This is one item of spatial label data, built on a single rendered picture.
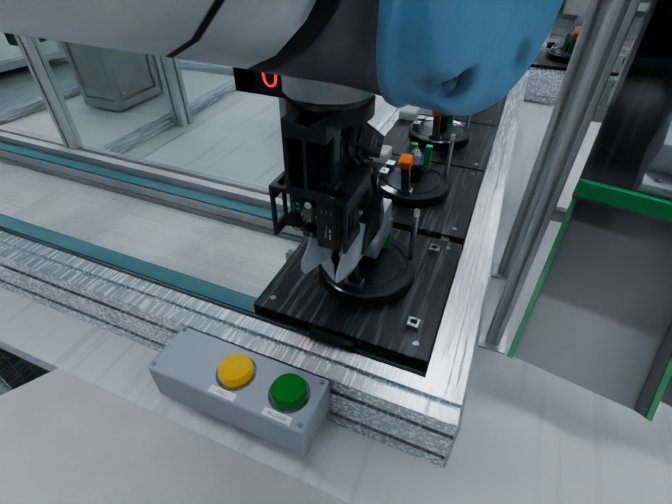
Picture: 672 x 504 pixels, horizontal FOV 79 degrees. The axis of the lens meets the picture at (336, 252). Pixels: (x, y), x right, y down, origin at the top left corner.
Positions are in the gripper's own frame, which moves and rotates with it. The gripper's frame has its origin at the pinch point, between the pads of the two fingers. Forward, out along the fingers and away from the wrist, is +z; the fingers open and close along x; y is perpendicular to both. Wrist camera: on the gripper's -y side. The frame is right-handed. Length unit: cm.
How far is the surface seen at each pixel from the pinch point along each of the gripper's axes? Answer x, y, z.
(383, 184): -4.4, -31.8, 7.5
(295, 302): -6.7, -0.8, 9.5
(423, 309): 9.5, -6.3, 9.5
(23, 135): -94, -25, 11
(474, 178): 10.6, -44.3, 9.5
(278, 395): -2.0, 12.3, 9.3
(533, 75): 18, -127, 12
